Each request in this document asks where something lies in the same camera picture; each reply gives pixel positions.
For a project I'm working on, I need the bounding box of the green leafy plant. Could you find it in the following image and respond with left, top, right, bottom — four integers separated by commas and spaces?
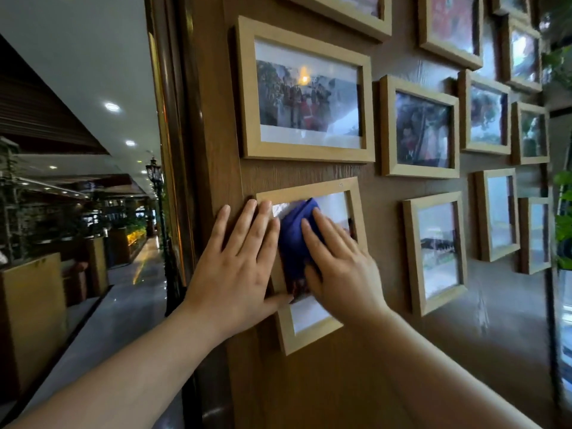
553, 171, 572, 271

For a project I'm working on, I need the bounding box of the light wooden cabinet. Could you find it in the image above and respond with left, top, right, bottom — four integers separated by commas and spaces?
0, 252, 69, 403

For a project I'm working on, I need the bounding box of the person's right forearm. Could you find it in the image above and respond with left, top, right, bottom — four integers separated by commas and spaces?
349, 307, 543, 429

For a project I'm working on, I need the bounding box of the brown upholstered chair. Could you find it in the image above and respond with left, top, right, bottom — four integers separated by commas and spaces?
62, 262, 90, 305

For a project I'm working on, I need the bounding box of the small wooden photo frame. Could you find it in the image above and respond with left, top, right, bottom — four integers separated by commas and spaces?
256, 177, 369, 356

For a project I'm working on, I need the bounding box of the person's left hand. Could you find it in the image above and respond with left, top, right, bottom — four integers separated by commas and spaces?
183, 199, 294, 342

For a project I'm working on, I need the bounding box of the person's left forearm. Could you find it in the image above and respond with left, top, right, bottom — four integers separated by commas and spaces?
7, 303, 224, 429

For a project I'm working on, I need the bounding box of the person's right hand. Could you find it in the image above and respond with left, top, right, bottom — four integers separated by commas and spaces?
300, 207, 389, 327

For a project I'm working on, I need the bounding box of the green hanging plant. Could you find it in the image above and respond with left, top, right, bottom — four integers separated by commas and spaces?
539, 0, 572, 87

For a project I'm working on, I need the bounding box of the black lantern lamp post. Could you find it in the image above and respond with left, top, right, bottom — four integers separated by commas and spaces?
145, 157, 180, 317

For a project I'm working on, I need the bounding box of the wooden partition panel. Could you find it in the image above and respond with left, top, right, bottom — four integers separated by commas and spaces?
86, 236, 109, 298

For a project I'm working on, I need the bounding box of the group of wooden picture frames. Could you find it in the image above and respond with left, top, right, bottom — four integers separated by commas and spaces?
235, 0, 552, 318

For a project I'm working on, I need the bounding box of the lit wooden display counter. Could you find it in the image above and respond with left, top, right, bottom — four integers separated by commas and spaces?
109, 228, 148, 266

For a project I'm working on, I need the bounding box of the blue cleaning cloth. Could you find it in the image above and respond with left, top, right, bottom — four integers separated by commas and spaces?
278, 198, 325, 301

